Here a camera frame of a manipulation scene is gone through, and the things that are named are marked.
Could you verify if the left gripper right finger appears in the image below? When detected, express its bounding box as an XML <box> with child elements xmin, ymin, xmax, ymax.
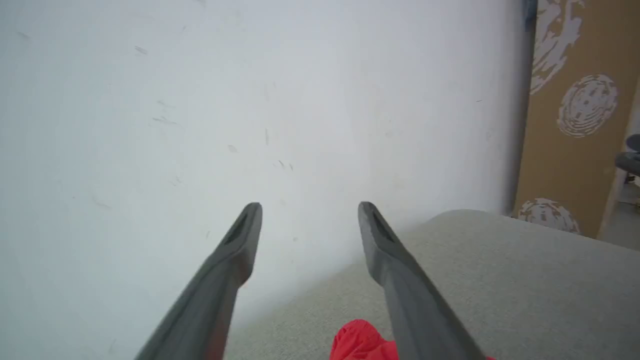
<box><xmin>357</xmin><ymin>201</ymin><xmax>487</xmax><ymax>360</ymax></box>

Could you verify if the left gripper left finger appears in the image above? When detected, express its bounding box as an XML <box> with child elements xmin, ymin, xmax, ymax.
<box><xmin>135</xmin><ymin>202</ymin><xmax>264</xmax><ymax>360</ymax></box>

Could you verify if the red garment with white band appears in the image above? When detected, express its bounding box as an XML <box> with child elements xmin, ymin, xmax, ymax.
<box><xmin>329</xmin><ymin>319</ymin><xmax>497</xmax><ymax>360</ymax></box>

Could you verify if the brown board with white patterns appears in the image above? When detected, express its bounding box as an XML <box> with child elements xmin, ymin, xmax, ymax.
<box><xmin>512</xmin><ymin>0</ymin><xmax>640</xmax><ymax>240</ymax></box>

